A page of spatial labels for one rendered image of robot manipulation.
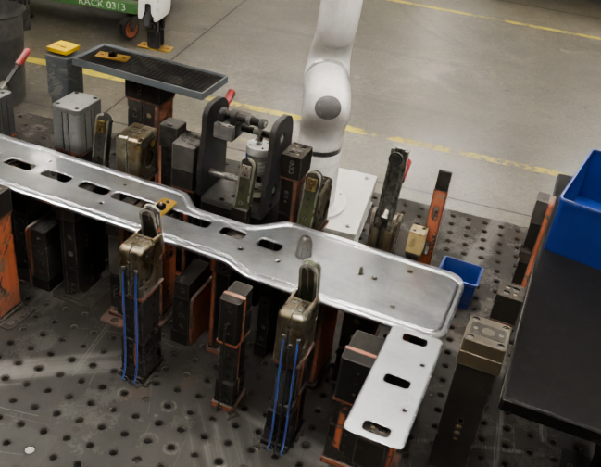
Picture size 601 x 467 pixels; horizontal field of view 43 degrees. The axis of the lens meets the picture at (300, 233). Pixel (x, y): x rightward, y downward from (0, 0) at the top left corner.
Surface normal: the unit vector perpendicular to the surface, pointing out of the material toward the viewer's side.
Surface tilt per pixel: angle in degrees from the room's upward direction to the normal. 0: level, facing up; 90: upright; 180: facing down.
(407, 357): 0
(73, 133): 90
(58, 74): 90
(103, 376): 0
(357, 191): 4
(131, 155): 90
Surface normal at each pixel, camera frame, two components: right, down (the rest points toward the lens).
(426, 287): 0.11, -0.83
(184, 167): -0.37, 0.48
